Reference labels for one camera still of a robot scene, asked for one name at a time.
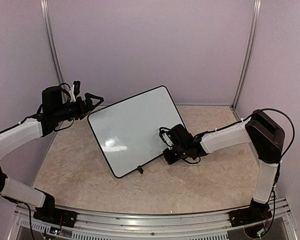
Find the white whiteboard black frame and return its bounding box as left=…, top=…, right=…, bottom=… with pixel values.
left=87, top=85, right=184, bottom=179

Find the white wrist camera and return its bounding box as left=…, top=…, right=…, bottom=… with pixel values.
left=159, top=129, right=174, bottom=148
left=69, top=80, right=81, bottom=102

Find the black wire easel stand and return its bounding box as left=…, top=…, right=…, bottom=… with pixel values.
left=137, top=165, right=144, bottom=174

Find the aluminium right corner post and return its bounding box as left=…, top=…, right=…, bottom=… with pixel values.
left=231, top=0, right=262, bottom=112

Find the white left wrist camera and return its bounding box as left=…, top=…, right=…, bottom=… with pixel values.
left=69, top=80, right=81, bottom=102

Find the aluminium left corner post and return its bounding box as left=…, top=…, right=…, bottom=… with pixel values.
left=40, top=0, right=65, bottom=84

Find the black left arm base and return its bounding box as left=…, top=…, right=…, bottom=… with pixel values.
left=33, top=192, right=78, bottom=228

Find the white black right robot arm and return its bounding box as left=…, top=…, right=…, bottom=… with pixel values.
left=159, top=109, right=285, bottom=222

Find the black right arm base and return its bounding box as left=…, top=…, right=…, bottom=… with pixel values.
left=228, top=198, right=274, bottom=228

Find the aluminium corner post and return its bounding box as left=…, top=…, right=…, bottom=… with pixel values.
left=40, top=0, right=65, bottom=84
left=231, top=0, right=262, bottom=112

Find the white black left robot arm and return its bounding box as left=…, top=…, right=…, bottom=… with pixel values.
left=0, top=81, right=104, bottom=223

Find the aluminium front rail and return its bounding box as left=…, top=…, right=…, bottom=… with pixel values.
left=9, top=197, right=298, bottom=240

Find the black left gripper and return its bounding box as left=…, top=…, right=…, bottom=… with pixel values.
left=53, top=92, right=104, bottom=122

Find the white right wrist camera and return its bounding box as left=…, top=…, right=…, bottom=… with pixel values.
left=159, top=129, right=174, bottom=148

